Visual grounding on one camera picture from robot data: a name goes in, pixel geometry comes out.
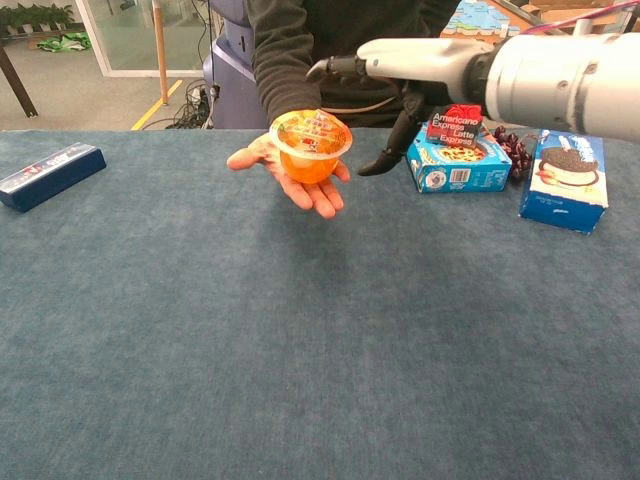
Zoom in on clear box red coffee capsules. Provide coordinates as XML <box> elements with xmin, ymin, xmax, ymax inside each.
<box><xmin>425</xmin><ymin>103</ymin><xmax>485</xmax><ymax>150</ymax></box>

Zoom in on green cloth heap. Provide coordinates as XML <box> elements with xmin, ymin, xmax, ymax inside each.
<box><xmin>37</xmin><ymin>31</ymin><xmax>94</xmax><ymax>53</ymax></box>

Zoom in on person's black-sleeved forearm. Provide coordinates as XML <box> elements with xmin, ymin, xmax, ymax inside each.
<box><xmin>251</xmin><ymin>19</ymin><xmax>324</xmax><ymax>132</ymax></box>

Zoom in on blue sandwich cookie box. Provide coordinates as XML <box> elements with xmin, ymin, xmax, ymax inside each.
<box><xmin>518</xmin><ymin>129</ymin><xmax>610</xmax><ymax>236</ymax></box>

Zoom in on blue white puzzle pieces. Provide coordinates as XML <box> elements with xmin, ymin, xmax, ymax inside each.
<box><xmin>443</xmin><ymin>0</ymin><xmax>514</xmax><ymax>37</ymax></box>

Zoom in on dark red ribbon bow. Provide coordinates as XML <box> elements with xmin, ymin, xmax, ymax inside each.
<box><xmin>492</xmin><ymin>125</ymin><xmax>534</xmax><ymax>182</ymax></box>

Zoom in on orange jelly cup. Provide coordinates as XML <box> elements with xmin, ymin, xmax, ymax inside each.
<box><xmin>268</xmin><ymin>108</ymin><xmax>354</xmax><ymax>186</ymax></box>

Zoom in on row of potted plants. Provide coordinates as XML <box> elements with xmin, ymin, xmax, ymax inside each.
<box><xmin>0</xmin><ymin>2</ymin><xmax>75</xmax><ymax>34</ymax></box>

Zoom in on pink arm cable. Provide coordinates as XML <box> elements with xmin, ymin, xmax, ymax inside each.
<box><xmin>522</xmin><ymin>5</ymin><xmax>637</xmax><ymax>35</ymax></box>

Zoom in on person's black sweater torso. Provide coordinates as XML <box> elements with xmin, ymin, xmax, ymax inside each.
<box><xmin>248</xmin><ymin>0</ymin><xmax>462</xmax><ymax>129</ymax></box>

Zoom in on dark slanted table leg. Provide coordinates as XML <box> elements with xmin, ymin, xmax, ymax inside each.
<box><xmin>0</xmin><ymin>42</ymin><xmax>40</xmax><ymax>120</ymax></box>

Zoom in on tangle of floor cables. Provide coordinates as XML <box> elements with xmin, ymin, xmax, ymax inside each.
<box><xmin>167</xmin><ymin>79</ymin><xmax>221</xmax><ymax>130</ymax></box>

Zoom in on person's bare hand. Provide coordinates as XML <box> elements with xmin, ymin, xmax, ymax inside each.
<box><xmin>226</xmin><ymin>133</ymin><xmax>352</xmax><ymax>220</ymax></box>

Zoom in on lavender blue machine base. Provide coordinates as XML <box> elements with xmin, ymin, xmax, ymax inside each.
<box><xmin>202</xmin><ymin>0</ymin><xmax>267</xmax><ymax>130</ymax></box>

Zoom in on brown wooden table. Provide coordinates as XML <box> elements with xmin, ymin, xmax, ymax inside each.
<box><xmin>439</xmin><ymin>0</ymin><xmax>576</xmax><ymax>39</ymax></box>

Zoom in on silver black robot right hand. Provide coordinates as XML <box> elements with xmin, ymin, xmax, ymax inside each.
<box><xmin>305</xmin><ymin>38</ymin><xmax>494</xmax><ymax>177</ymax></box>

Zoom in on light blue snack box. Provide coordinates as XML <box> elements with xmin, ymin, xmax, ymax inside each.
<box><xmin>405</xmin><ymin>122</ymin><xmax>513</xmax><ymax>195</ymax></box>

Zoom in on white framed glass partition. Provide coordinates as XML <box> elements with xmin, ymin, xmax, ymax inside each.
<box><xmin>74</xmin><ymin>0</ymin><xmax>214</xmax><ymax>79</ymax></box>

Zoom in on long dark blue box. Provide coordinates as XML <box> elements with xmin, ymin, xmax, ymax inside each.
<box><xmin>0</xmin><ymin>141</ymin><xmax>108</xmax><ymax>214</ymax></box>

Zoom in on wooden pole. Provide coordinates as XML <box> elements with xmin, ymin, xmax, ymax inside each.
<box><xmin>151</xmin><ymin>0</ymin><xmax>171</xmax><ymax>107</ymax></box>

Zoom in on blue felt tablecloth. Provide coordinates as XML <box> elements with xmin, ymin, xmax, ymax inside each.
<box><xmin>0</xmin><ymin>128</ymin><xmax>640</xmax><ymax>480</ymax></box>

